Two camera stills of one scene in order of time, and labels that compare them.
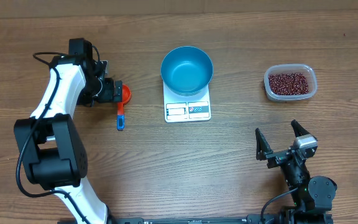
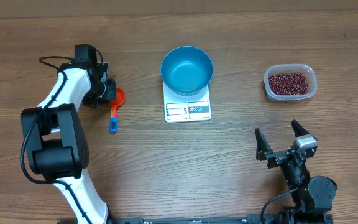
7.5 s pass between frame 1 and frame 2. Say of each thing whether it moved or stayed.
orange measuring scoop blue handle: moved
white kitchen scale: stayed
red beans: stayed
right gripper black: stayed
